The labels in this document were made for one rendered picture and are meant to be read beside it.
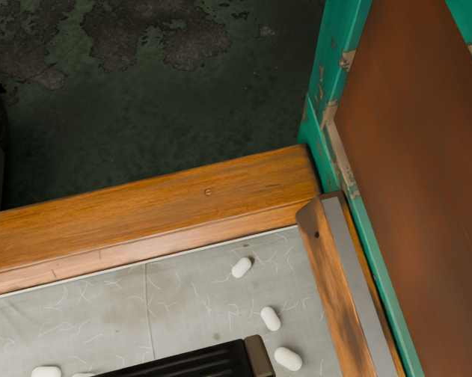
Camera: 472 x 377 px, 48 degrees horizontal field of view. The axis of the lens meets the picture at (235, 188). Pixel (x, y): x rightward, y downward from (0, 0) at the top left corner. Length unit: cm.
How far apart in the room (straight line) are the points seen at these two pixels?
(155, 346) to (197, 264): 13
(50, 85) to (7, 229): 110
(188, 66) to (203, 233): 111
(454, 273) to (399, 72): 18
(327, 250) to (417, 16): 33
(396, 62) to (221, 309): 42
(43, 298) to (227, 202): 29
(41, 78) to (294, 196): 128
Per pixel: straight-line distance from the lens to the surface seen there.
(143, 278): 78
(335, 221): 67
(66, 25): 201
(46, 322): 81
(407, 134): 51
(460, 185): 45
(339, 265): 66
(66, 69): 190
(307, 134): 83
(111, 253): 78
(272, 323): 74
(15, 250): 82
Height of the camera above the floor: 149
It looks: 68 degrees down
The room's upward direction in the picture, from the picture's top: 2 degrees counter-clockwise
